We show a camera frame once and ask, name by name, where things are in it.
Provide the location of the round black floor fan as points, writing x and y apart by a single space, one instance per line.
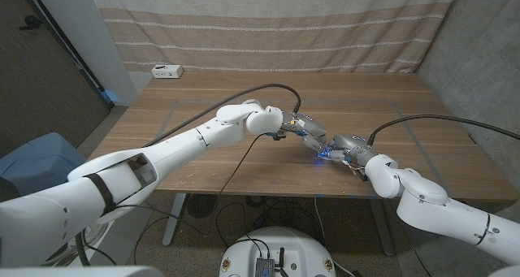
201 206

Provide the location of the grey electronics box on torso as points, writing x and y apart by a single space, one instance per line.
264 267

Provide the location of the white power strip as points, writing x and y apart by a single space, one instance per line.
166 71

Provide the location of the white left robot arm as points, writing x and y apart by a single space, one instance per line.
183 147

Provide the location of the one dollar bill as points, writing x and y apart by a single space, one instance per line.
324 153

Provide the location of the white table leg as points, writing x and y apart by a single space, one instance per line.
174 220

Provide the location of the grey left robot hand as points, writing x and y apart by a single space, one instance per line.
310 124

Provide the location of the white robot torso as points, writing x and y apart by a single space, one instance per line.
300 248

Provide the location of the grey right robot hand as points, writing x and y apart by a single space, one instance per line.
353 145

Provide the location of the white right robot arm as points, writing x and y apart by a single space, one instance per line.
426 204

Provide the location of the beige striped backdrop cloth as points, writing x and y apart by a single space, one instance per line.
264 33

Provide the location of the grey table leg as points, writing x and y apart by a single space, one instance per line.
382 228

